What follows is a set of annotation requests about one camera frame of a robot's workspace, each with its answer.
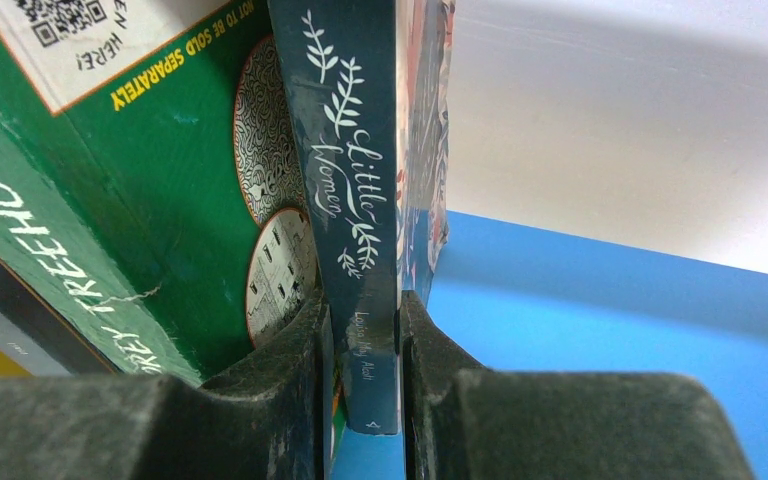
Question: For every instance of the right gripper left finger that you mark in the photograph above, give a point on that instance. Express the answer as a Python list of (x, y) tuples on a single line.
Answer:
[(266, 417)]

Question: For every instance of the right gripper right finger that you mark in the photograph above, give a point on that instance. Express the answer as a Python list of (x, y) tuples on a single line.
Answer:
[(463, 420)]

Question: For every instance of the green Treehouse book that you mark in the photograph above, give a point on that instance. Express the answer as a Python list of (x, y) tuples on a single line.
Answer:
[(143, 146)]

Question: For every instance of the Little Women floral book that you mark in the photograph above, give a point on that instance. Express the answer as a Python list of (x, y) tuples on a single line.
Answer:
[(367, 84)]

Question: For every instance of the colourful wooden bookshelf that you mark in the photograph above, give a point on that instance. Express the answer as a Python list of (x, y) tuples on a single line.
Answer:
[(523, 298)]

